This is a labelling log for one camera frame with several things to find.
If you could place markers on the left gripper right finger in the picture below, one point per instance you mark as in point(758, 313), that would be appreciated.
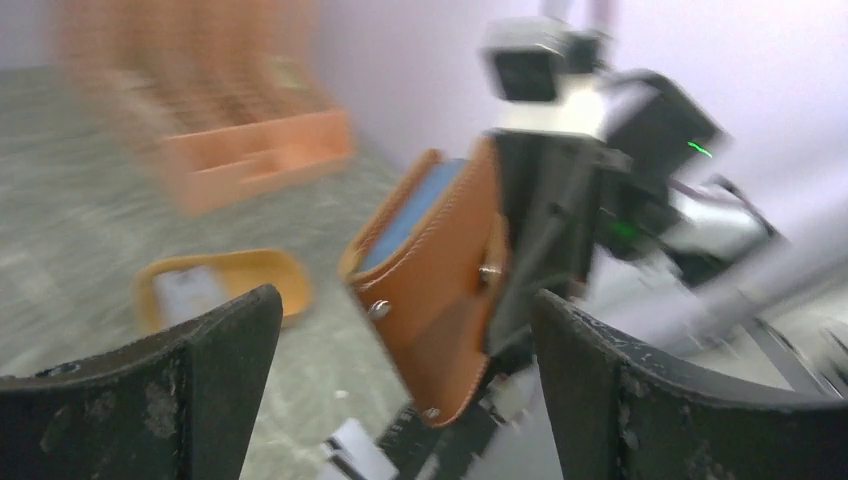
point(622, 409)

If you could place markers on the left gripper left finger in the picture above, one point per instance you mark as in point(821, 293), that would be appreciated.
point(178, 404)

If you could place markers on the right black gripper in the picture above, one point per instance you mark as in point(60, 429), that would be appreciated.
point(615, 188)

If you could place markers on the brown leather card holder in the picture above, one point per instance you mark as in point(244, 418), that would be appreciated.
point(429, 301)

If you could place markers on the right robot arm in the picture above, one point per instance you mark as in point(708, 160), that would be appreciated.
point(721, 265)

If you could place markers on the dropped grey stripe card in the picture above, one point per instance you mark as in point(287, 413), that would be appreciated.
point(351, 454)

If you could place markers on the orange oval tray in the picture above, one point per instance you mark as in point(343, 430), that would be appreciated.
point(240, 272)

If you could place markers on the orange desk file organizer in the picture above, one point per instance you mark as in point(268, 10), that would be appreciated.
point(217, 97)

